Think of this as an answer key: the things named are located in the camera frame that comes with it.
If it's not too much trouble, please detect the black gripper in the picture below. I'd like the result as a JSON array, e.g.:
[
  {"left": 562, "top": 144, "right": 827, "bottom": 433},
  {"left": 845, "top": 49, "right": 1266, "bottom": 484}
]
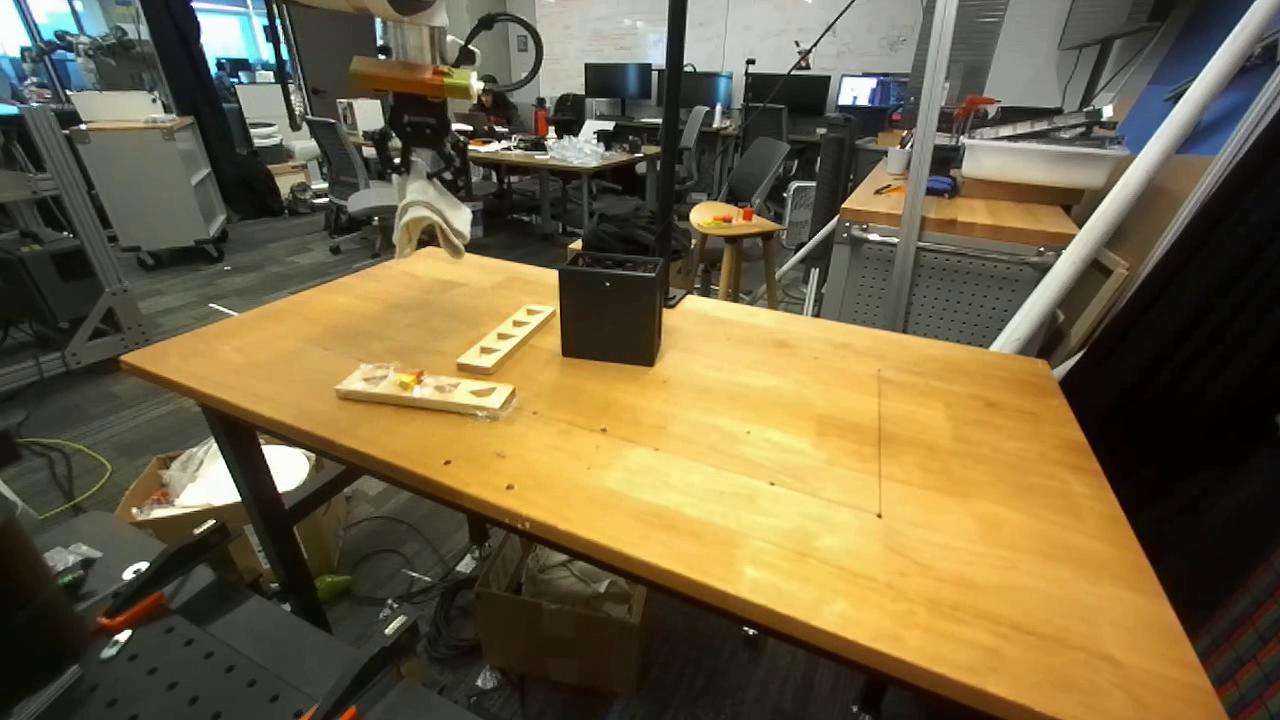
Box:
[{"left": 389, "top": 93, "right": 454, "bottom": 175}]

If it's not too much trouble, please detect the white terry cloth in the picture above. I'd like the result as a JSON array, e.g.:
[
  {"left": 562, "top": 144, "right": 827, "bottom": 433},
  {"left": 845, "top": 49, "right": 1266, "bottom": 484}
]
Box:
[{"left": 392, "top": 175, "right": 473, "bottom": 257}]

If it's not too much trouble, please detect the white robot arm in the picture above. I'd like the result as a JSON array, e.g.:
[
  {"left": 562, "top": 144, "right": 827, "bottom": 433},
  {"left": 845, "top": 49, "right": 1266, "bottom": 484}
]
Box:
[{"left": 284, "top": 0, "right": 473, "bottom": 175}]

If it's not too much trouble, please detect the black perforated box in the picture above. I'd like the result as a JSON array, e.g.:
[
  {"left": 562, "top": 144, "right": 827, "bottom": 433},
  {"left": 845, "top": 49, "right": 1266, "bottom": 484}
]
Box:
[{"left": 559, "top": 253, "right": 662, "bottom": 363}]

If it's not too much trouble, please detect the cardboard box under table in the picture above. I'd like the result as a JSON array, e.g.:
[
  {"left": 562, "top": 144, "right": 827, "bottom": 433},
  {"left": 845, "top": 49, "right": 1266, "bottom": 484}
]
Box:
[{"left": 477, "top": 539, "right": 646, "bottom": 693}]

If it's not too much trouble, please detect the grey office chair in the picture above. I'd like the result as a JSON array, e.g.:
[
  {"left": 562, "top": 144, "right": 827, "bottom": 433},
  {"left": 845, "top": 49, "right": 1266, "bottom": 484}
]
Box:
[{"left": 309, "top": 115, "right": 398, "bottom": 253}]

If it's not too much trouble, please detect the wooden slotted board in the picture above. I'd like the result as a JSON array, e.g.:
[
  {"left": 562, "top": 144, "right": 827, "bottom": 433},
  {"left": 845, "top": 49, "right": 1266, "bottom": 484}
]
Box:
[{"left": 454, "top": 302, "right": 557, "bottom": 371}]

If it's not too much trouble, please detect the red yellow triangle piece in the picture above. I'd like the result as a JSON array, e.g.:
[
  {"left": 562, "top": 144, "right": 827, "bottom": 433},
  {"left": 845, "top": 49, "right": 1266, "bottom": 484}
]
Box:
[{"left": 396, "top": 371, "right": 427, "bottom": 392}]

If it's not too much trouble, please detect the wooden triangle puzzle board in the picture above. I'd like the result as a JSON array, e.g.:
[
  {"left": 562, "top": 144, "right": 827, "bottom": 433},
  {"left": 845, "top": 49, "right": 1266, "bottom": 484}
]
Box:
[{"left": 336, "top": 363, "right": 517, "bottom": 416}]

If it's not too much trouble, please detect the white metal cart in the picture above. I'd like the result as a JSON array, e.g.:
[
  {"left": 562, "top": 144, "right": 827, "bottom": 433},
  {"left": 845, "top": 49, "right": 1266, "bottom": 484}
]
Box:
[{"left": 72, "top": 115, "right": 228, "bottom": 267}]

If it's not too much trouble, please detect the round wooden stool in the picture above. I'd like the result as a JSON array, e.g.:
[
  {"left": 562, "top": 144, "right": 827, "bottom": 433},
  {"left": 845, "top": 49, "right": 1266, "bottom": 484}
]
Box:
[{"left": 688, "top": 201, "right": 779, "bottom": 298}]

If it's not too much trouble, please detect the wooden workbench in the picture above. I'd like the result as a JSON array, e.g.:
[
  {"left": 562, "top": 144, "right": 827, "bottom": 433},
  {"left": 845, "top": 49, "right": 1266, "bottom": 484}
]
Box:
[{"left": 819, "top": 163, "right": 1075, "bottom": 343}]

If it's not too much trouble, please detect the white diagonal pole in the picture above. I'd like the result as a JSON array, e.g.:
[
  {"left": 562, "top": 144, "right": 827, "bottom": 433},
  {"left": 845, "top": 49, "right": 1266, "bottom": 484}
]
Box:
[{"left": 992, "top": 0, "right": 1280, "bottom": 353}]

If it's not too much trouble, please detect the yellow wrist camera mount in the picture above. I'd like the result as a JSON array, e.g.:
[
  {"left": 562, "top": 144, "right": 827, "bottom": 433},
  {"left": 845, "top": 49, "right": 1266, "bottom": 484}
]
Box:
[{"left": 349, "top": 56, "right": 477, "bottom": 98}]

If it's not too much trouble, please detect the green floor cable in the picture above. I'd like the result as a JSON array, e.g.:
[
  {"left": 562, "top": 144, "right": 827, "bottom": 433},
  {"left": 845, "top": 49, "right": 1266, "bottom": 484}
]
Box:
[{"left": 0, "top": 433, "right": 120, "bottom": 524}]

